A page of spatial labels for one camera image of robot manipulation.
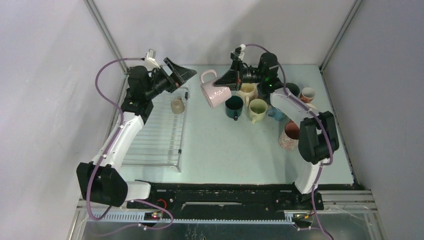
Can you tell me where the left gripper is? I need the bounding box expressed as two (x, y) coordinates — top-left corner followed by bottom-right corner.
(144, 58), (196, 100)

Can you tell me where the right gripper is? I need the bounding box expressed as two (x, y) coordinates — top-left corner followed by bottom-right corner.
(214, 58), (265, 92)

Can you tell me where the grey mug white base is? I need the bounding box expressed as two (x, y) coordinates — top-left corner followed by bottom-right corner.
(199, 69), (232, 109)

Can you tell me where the cream mug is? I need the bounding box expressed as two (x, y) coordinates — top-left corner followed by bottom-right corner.
(236, 83), (258, 107)

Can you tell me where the teal green mug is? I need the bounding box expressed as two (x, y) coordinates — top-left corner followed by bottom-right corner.
(224, 95), (244, 121)

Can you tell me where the light green mug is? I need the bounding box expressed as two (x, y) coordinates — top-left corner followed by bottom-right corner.
(247, 99), (268, 124)

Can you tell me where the blue mug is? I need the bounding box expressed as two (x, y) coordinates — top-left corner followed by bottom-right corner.
(266, 107), (286, 122)

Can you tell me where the dark green mug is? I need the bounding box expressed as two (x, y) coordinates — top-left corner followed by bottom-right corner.
(285, 82), (301, 98)

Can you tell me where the salmon printed mug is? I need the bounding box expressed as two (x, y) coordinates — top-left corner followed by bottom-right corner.
(299, 87), (316, 104)

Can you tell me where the pink patterned mug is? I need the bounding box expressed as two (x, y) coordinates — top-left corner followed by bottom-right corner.
(279, 121), (300, 150)

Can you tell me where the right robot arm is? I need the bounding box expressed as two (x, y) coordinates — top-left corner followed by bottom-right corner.
(213, 48), (340, 209)

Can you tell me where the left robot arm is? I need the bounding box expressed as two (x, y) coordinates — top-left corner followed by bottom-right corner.
(76, 57), (197, 208)

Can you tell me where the beige small mug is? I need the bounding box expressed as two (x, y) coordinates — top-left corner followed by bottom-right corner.
(170, 96), (185, 115)

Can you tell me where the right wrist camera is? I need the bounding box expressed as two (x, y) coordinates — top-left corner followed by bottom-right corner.
(230, 44), (246, 70)

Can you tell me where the wire dish rack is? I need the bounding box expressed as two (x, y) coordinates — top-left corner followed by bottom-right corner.
(122, 87), (190, 173)

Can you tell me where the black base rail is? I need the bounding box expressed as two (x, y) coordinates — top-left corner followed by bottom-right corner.
(146, 183), (324, 221)

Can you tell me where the aluminium frame rail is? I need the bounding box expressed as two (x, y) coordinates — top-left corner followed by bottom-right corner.
(67, 190), (387, 240)

